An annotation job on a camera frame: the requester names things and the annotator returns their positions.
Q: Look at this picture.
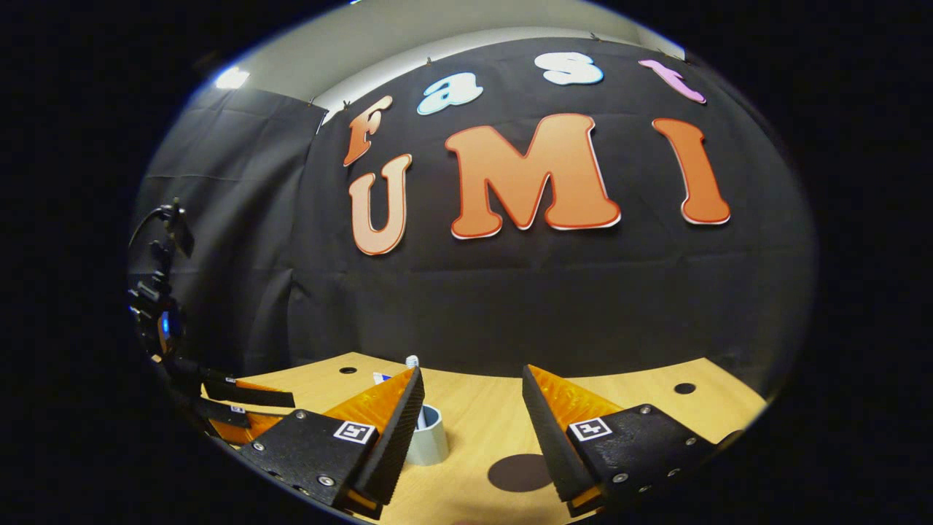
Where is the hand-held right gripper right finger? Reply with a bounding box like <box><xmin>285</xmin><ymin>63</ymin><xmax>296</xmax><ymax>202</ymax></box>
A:
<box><xmin>521</xmin><ymin>364</ymin><xmax>745</xmax><ymax>519</ymax></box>

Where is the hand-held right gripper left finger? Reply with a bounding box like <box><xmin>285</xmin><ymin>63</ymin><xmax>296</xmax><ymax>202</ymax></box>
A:
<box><xmin>238</xmin><ymin>365</ymin><xmax>426</xmax><ymax>521</ymax></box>

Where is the blue cup with wooden handle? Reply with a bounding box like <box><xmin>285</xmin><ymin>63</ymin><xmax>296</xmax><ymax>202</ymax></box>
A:
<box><xmin>405</xmin><ymin>405</ymin><xmax>450</xmax><ymax>467</ymax></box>

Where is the dark brown round coaster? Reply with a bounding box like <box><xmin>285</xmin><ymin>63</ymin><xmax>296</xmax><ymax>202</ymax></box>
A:
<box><xmin>487</xmin><ymin>454</ymin><xmax>555</xmax><ymax>493</ymax></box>

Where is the black backdrop cloth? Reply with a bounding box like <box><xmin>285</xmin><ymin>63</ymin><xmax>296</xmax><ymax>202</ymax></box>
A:
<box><xmin>131</xmin><ymin>36</ymin><xmax>817</xmax><ymax>398</ymax></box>

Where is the wooden desktop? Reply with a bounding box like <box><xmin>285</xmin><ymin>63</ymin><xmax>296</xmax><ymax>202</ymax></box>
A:
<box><xmin>211</xmin><ymin>352</ymin><xmax>770</xmax><ymax>525</ymax></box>

